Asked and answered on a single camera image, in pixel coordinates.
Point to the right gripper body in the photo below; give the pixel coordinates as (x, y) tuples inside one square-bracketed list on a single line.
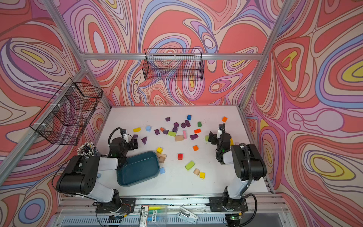
[(214, 137)]

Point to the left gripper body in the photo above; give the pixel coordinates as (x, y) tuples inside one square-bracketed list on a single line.
[(133, 142)]

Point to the purple triangular prism brick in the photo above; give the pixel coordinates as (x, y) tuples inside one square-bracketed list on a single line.
[(144, 140)]

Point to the teal plastic storage bin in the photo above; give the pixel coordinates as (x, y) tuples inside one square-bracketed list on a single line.
[(138, 169)]

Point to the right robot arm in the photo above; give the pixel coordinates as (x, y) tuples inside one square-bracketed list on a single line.
[(248, 165)]

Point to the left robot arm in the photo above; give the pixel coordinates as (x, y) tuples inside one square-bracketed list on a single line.
[(80, 175)]

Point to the orange cube brick far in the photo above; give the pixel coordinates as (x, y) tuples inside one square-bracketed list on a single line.
[(224, 119)]

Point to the purple flat brick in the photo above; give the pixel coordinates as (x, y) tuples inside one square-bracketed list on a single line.
[(194, 136)]

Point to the cup of pens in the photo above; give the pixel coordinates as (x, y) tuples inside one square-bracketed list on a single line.
[(87, 149)]

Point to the yellow cube brick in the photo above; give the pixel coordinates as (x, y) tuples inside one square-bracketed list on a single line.
[(202, 175), (159, 150)]

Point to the yellow cube brick near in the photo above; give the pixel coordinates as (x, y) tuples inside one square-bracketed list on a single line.
[(202, 175)]

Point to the natural wood block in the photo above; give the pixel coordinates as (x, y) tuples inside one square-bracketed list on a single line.
[(179, 138)]

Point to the engraved wood block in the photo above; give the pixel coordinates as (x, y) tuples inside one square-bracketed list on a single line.
[(159, 155)]

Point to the light blue brick near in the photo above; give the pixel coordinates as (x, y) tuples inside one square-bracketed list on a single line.
[(162, 170)]

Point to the lime green long brick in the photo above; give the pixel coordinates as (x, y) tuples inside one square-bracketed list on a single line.
[(171, 133)]

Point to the black wire basket left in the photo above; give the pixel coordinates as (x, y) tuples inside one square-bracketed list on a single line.
[(67, 118)]

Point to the black wire basket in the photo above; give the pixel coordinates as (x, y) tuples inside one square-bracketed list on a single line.
[(173, 64), (67, 118)]

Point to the black wire basket back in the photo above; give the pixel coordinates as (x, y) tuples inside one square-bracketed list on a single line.
[(173, 64)]

